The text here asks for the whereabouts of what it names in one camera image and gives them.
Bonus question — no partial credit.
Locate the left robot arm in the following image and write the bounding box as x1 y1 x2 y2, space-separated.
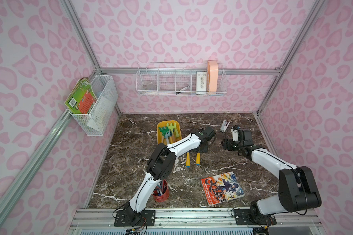
124 127 215 226

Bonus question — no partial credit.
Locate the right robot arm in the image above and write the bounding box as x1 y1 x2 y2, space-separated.
222 125 322 224

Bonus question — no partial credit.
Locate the yellow plastic storage box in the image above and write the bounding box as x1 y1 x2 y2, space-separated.
157 120 182 145

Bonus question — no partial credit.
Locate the pink box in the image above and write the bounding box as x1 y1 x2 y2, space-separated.
207 60 219 94

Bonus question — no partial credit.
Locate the red pencil cup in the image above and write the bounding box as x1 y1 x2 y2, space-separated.
153 180 170 202

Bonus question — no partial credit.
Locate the white blue stapler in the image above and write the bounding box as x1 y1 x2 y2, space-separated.
220 120 230 133

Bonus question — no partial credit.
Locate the white paper sheet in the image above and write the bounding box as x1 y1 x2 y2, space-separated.
87 95 117 136

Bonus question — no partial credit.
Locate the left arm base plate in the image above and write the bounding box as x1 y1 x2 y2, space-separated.
113 210 156 227

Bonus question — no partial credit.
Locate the green red book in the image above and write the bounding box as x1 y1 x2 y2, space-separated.
65 78 97 115

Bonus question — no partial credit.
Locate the white card pack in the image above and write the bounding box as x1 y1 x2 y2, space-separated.
196 71 207 95

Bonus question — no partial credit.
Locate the white mesh wall basket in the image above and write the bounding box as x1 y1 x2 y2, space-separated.
65 75 118 136

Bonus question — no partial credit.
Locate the blue rake yellow handle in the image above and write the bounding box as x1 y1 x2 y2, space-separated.
196 152 201 165
186 152 191 168

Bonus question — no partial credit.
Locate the red comic book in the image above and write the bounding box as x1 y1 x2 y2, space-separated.
201 171 245 206

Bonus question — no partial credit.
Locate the black silver pen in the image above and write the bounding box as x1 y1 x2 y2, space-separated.
176 86 190 95

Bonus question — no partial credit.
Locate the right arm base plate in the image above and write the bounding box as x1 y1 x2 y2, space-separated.
232 208 277 226

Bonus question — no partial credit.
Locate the grey round tin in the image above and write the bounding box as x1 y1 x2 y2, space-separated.
145 82 157 91

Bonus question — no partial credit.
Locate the white wire wall shelf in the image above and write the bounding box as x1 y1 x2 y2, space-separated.
136 62 227 96

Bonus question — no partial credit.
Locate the light green rake wooden handle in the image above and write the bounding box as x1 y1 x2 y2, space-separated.
166 121 180 142

